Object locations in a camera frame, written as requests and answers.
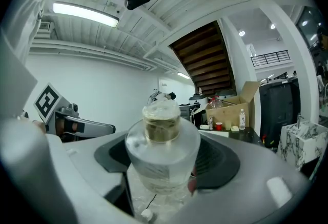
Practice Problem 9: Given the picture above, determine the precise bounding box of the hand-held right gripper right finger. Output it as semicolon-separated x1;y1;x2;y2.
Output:
168;130;316;224

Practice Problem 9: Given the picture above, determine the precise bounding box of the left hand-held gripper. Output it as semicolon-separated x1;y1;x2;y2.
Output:
33;84;116;139

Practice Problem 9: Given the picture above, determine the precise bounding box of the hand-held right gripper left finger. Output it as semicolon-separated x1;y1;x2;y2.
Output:
0;117;135;224

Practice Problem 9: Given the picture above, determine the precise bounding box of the clear frosted glass bottle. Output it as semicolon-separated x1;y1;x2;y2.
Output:
125;99;201;195

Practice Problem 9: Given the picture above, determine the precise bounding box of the clear plastic water bottle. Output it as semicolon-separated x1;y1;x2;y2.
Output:
238;109;247;131

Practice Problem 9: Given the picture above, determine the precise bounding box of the marble sink counter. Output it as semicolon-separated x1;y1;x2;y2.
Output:
276;119;328;172

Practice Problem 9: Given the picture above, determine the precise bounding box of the person's left hand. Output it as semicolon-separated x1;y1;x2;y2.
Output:
56;119;77;134

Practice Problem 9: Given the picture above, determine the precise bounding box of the black table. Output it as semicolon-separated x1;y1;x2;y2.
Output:
199;126;265;147

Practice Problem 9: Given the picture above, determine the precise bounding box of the open cardboard box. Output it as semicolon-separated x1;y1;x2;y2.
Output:
206;80;262;129

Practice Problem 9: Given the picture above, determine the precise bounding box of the black cabinet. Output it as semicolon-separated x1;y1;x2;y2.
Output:
259;78;301;149

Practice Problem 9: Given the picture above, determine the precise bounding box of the large jug with red cap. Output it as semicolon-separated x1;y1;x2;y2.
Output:
206;96;224;110

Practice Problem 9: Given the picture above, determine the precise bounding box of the small white lump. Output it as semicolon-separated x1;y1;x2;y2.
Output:
140;209;155;221

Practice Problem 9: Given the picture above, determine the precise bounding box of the white round appliance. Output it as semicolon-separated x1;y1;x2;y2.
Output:
189;93;207;106

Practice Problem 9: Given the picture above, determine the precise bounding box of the long ceiling light fixture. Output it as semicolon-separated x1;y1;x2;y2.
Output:
52;1;120;29

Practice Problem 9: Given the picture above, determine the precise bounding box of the wooden staircase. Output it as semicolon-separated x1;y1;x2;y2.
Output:
169;20;237;97

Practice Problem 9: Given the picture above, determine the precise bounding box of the person's white shirt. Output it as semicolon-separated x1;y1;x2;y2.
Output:
5;0;50;65

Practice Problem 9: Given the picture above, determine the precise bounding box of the black balcony railing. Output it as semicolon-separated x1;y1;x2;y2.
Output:
250;50;290;68

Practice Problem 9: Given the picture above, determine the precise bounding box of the thin black cable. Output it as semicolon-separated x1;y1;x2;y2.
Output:
145;193;157;210

